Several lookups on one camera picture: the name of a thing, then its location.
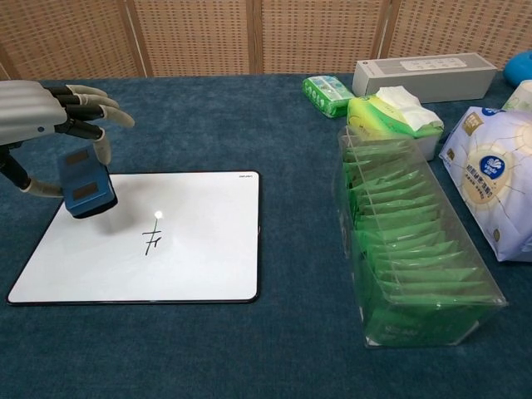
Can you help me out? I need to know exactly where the clear box of green sachets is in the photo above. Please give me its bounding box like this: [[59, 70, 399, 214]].
[[335, 124, 509, 348]]

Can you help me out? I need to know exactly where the white paper cup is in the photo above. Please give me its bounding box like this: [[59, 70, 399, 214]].
[[501, 80, 532, 112]]

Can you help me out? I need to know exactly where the blue detergent bottle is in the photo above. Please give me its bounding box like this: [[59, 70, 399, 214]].
[[502, 52, 532, 86]]

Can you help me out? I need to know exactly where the yellow-green open tissue pack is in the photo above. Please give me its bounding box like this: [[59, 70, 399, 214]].
[[346, 86, 445, 161]]

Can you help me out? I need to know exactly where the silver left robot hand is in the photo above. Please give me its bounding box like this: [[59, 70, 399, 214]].
[[0, 81, 136, 199]]

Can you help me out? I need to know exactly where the white whiteboard with black rim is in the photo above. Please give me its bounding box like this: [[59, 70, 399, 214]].
[[6, 170, 262, 308]]

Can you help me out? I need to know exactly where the grey power strip box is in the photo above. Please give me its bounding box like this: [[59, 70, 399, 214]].
[[352, 53, 499, 104]]

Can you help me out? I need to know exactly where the lavender tissue pack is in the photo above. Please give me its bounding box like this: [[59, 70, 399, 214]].
[[439, 106, 532, 263]]

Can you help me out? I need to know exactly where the blue whiteboard eraser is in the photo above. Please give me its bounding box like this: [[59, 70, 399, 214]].
[[57, 145, 120, 220]]

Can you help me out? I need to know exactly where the woven wooden folding screen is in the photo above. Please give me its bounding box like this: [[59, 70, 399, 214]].
[[0, 0, 532, 81]]

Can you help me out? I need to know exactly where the green pocket tissue pack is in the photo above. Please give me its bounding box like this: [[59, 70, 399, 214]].
[[302, 75, 354, 119]]

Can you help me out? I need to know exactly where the teal table cloth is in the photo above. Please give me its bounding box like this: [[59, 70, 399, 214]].
[[0, 72, 532, 399]]

